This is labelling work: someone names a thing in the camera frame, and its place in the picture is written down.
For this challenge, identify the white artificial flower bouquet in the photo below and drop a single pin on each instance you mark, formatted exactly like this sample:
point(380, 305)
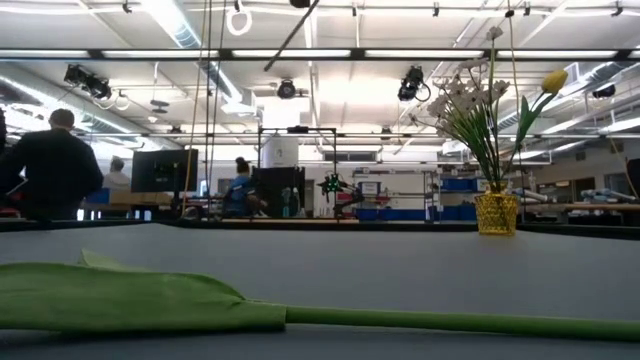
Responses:
point(440, 106)
point(494, 33)

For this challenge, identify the yellow artificial tulip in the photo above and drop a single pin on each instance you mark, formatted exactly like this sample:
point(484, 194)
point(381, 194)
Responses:
point(554, 81)

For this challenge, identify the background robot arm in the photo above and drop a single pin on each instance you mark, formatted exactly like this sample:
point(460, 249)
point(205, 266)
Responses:
point(335, 187)

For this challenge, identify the yellow glass vase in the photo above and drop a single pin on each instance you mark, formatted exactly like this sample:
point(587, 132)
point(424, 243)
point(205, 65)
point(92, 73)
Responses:
point(496, 215)

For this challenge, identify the black cabinet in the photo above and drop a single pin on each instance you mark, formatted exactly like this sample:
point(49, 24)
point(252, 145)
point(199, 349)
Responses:
point(280, 192)

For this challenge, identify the white cylinder tank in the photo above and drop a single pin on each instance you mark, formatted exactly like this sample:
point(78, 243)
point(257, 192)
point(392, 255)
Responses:
point(281, 152)

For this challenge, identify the person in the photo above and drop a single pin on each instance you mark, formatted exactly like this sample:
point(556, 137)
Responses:
point(116, 177)
point(242, 190)
point(55, 170)

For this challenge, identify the blue-grey table mat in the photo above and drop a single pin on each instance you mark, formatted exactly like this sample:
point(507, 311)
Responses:
point(400, 270)

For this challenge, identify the blue storage bin row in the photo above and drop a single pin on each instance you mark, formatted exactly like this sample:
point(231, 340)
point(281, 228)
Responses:
point(450, 213)

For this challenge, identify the black computer monitor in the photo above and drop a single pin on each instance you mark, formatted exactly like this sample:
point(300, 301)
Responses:
point(165, 170)

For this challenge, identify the black overhead light beam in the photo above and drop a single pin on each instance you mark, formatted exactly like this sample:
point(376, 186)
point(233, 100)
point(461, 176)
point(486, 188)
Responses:
point(225, 53)

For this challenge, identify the wooden workbench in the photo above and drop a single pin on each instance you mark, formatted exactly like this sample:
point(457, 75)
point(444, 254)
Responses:
point(600, 206)

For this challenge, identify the black rack frame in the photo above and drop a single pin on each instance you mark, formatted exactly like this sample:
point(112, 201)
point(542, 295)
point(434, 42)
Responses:
point(297, 129)

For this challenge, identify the round black ceiling camera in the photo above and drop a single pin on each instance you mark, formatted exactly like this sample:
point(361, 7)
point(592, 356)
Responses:
point(286, 90)

